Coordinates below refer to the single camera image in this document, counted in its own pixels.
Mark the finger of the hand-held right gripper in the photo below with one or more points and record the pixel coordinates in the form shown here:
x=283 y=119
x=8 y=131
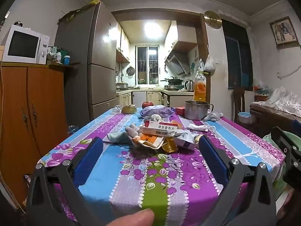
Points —
x=288 y=143

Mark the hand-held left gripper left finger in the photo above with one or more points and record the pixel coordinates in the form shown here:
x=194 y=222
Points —
x=89 y=157

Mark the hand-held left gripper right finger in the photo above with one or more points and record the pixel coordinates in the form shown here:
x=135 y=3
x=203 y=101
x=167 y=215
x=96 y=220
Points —
x=214 y=155

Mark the white cloth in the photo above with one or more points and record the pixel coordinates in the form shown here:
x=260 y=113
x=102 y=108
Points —
x=198 y=127

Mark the gold cigarette box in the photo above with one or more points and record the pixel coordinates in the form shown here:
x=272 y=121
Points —
x=169 y=147

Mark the person's left hand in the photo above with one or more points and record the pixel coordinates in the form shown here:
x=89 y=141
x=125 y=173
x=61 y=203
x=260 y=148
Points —
x=134 y=219

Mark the dark side table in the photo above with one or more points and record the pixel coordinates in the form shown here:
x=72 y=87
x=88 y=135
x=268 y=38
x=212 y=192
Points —
x=270 y=120

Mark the white sock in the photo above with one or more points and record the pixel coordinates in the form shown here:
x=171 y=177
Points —
x=120 y=137

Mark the white glove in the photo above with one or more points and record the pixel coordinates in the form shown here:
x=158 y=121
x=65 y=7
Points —
x=212 y=116

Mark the pile of clear plastic bags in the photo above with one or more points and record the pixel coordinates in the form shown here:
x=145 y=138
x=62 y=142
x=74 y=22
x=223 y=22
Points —
x=282 y=98

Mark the metal pot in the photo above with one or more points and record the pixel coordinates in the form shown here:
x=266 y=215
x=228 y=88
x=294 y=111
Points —
x=195 y=111

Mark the blue basin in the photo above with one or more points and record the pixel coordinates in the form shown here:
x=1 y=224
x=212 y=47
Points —
x=244 y=117

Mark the small red box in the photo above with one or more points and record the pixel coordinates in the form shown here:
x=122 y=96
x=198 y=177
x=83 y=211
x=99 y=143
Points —
x=180 y=111

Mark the white medicine box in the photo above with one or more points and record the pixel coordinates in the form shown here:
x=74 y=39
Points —
x=162 y=129

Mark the wooden chair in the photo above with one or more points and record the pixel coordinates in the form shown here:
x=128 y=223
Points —
x=238 y=101

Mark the orange paper cup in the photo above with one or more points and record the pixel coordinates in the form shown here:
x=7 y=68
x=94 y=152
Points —
x=148 y=140

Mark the yellow fruit in clear wrap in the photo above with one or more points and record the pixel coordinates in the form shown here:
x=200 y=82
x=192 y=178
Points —
x=128 y=109

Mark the floral purple tablecloth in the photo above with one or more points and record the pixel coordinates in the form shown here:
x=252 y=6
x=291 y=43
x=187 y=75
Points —
x=150 y=174

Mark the white rolled towel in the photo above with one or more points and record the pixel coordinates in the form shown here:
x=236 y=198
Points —
x=156 y=117

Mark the orange juice bottle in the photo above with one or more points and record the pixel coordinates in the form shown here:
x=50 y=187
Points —
x=199 y=87

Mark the purple plastic bag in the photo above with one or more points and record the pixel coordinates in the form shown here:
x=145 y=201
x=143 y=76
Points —
x=160 y=111

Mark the wooden cabinet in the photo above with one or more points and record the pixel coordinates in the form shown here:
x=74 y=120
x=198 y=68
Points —
x=44 y=103

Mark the steel kettle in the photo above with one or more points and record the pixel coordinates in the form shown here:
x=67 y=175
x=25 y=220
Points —
x=189 y=86

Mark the steel rice cooker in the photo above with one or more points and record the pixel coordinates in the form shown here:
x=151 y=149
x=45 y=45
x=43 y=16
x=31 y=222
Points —
x=121 y=86

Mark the red apple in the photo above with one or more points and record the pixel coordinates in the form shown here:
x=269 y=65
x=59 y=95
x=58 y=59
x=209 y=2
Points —
x=147 y=104

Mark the kitchen counter cabinets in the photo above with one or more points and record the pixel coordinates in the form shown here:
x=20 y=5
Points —
x=141 y=97

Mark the black wok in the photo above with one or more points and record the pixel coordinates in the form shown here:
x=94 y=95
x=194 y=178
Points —
x=175 y=80

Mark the hanging white plastic bag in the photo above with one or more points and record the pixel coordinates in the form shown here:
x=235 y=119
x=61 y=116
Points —
x=209 y=64

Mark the hanging frying pan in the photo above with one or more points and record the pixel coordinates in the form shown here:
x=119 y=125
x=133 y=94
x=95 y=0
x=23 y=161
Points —
x=130 y=71

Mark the grey refrigerator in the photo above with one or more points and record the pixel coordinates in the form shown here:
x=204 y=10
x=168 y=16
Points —
x=98 y=58

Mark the steel range hood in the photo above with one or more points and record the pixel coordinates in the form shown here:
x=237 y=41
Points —
x=175 y=63

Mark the white pill bottle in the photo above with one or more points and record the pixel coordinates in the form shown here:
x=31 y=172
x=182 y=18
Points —
x=58 y=58

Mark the kitchen window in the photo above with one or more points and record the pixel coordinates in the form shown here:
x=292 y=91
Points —
x=147 y=63

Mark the framed elephant picture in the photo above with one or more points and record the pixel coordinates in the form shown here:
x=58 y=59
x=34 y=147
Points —
x=283 y=31

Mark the white microwave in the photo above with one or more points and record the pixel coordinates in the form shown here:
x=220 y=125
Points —
x=23 y=44

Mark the gold wall clock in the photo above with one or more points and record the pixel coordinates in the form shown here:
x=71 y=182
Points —
x=212 y=18

